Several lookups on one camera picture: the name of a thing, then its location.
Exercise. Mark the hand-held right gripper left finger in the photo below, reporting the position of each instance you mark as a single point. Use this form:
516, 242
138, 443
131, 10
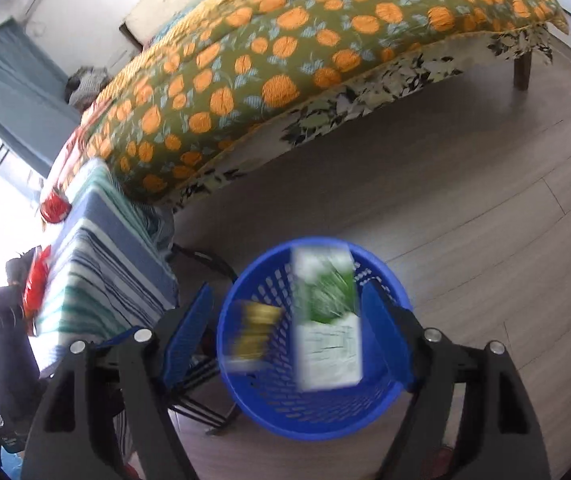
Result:
190, 330

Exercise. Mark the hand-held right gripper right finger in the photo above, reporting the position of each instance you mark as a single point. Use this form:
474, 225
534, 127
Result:
385, 340

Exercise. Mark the green and white carton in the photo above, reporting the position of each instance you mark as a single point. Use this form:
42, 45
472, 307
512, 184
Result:
330, 350

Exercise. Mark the gold snack packet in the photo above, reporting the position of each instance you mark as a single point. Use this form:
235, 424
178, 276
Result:
255, 330

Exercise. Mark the blue plastic basket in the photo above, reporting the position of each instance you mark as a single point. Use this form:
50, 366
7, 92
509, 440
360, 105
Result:
275, 400

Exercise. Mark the blue striped blanket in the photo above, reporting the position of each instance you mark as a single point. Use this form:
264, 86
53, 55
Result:
95, 260

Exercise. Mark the orange plastic bag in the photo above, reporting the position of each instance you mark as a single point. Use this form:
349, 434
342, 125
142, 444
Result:
36, 280

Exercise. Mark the dark cloth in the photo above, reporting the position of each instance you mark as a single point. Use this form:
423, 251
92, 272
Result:
0, 340

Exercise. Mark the pink striped folded sheet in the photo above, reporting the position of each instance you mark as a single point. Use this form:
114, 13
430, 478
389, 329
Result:
78, 130

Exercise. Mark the floral bed sheet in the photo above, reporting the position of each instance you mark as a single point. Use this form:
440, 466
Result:
315, 115

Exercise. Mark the pile of clothes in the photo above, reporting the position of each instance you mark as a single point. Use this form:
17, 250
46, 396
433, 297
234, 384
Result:
85, 85

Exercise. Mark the orange print quilt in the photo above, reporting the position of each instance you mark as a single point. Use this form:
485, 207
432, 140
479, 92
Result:
285, 50

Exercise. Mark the wooden bed leg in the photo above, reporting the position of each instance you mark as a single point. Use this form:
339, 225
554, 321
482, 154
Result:
522, 72

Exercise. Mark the grey-blue curtain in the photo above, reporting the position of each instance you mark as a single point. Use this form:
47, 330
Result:
10, 80

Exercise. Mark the cream headboard cushion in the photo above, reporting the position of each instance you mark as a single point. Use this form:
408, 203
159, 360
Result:
175, 5

